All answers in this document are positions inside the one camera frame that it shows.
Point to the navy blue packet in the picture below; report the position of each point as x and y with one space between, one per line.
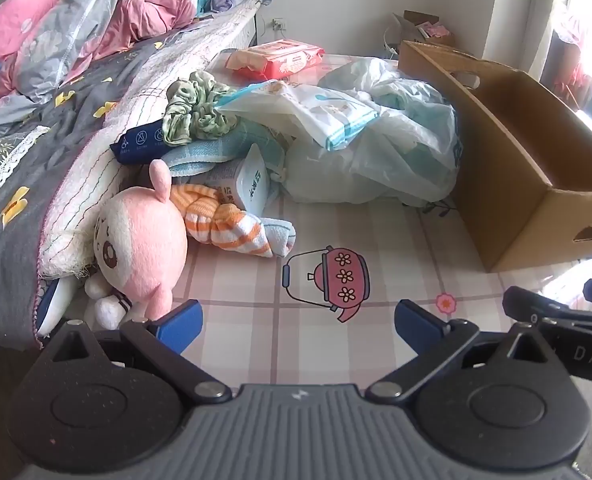
136 142

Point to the pink hanging garment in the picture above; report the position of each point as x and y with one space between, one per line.
570 60

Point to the small open cardboard box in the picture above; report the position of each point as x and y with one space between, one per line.
415 22

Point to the pink packet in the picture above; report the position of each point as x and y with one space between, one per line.
435 30

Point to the white blue wipes packet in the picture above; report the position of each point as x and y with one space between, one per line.
316 110

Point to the orange striped sock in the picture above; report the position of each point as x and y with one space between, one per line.
226 230

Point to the light blue towel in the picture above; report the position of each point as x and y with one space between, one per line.
211 152

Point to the plaid teapot print mat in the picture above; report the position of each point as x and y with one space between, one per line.
326 220

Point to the large cardboard box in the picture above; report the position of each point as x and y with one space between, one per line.
500 160

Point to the translucent white plastic bag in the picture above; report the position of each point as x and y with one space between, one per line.
375 170

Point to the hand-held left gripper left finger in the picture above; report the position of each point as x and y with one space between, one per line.
178 325

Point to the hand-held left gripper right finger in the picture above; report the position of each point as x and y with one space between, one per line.
418 325

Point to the leaf print lace-trimmed cloth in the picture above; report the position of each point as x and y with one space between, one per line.
1 160

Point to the pink plush toy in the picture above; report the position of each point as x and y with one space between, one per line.
146 240

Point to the green white scrunchie cloth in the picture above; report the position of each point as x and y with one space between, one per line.
196 110

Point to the grey quilt with yellow flowers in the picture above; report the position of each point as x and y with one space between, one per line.
26 220

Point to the wall socket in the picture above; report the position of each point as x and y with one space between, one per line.
278 23

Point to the pink grey floral duvet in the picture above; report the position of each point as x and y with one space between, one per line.
36 35

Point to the red wipes packet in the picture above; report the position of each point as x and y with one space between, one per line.
281 57

